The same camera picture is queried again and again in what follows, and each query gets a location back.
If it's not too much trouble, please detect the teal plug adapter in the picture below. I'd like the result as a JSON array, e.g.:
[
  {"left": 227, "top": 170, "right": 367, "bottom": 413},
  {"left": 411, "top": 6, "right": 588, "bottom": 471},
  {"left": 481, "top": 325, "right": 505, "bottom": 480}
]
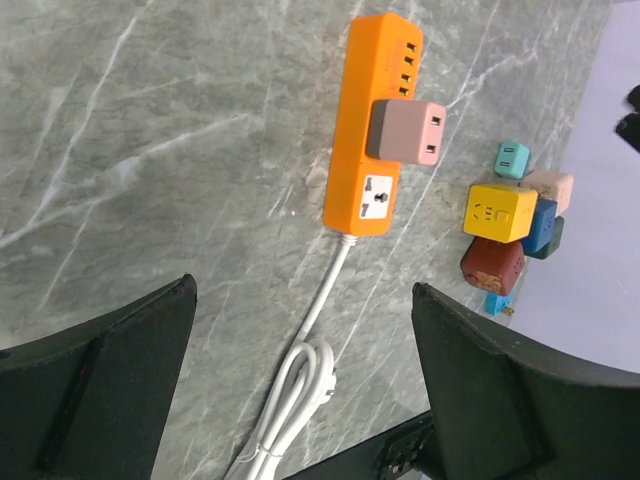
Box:
[{"left": 494, "top": 141, "right": 531, "bottom": 180}]

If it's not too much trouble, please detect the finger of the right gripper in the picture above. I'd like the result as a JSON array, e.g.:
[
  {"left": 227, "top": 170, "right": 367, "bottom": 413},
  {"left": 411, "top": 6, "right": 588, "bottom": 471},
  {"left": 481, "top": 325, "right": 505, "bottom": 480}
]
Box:
[{"left": 615, "top": 85, "right": 640, "bottom": 153}]

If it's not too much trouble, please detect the dark green cube socket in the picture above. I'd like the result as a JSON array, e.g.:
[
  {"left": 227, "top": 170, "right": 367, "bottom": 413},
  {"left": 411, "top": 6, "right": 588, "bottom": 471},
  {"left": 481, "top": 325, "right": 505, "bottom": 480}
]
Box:
[{"left": 524, "top": 216, "right": 565, "bottom": 260}]

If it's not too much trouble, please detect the red-brown cube socket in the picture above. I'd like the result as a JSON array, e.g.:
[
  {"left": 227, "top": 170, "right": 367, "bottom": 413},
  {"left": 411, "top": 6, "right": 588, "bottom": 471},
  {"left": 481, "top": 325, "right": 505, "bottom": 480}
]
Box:
[{"left": 460, "top": 237, "right": 525, "bottom": 296}]

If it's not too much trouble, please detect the blue cube socket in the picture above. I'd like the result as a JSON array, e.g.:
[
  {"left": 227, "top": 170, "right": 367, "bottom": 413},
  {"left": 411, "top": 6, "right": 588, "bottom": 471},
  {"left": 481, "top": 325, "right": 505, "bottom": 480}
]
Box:
[{"left": 521, "top": 198, "right": 557, "bottom": 255}]

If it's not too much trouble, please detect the black base beam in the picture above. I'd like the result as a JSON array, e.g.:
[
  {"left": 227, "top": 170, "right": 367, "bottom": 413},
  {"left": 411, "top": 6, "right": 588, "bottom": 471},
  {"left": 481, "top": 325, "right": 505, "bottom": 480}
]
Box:
[{"left": 291, "top": 411, "right": 446, "bottom": 480}]

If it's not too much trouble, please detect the bright blue plug adapter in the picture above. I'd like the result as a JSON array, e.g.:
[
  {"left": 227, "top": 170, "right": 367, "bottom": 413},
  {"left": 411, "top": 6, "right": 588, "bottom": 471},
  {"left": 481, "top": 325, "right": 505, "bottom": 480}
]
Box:
[{"left": 484, "top": 292, "right": 514, "bottom": 316}]

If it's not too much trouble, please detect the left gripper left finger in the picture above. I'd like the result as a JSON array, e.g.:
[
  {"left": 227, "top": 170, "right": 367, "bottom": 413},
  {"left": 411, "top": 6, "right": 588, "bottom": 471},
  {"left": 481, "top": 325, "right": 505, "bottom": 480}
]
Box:
[{"left": 1, "top": 274, "right": 197, "bottom": 479}]

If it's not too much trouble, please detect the white power cable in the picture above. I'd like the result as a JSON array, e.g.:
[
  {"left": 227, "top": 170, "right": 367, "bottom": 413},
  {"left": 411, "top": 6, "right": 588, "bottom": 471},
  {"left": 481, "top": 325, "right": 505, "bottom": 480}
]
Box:
[{"left": 222, "top": 233, "right": 358, "bottom": 480}]

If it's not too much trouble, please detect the yellow cube socket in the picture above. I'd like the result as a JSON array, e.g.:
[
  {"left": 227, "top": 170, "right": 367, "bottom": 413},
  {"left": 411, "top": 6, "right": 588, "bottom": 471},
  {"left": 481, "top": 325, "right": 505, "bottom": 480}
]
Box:
[{"left": 463, "top": 184, "right": 538, "bottom": 243}]

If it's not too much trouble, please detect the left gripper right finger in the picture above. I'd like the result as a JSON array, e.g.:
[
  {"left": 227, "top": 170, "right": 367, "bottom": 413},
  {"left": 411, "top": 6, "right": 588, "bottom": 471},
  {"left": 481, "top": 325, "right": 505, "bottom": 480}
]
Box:
[{"left": 411, "top": 283, "right": 639, "bottom": 479}]

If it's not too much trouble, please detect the orange power strip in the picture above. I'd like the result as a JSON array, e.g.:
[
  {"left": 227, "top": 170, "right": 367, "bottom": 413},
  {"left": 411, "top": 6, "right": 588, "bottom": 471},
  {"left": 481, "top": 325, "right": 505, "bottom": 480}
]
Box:
[{"left": 323, "top": 13, "right": 423, "bottom": 237}]

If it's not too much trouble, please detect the pink plug adapter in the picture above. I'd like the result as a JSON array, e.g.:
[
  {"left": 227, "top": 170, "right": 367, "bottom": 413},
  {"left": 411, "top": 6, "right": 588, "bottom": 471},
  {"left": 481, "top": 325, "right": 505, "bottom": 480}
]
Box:
[{"left": 366, "top": 99, "right": 447, "bottom": 166}]

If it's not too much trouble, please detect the peach cube socket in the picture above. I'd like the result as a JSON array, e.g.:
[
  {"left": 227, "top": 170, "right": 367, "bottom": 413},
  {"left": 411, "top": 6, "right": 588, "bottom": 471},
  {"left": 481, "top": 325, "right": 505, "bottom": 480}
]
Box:
[{"left": 518, "top": 170, "right": 574, "bottom": 216}]

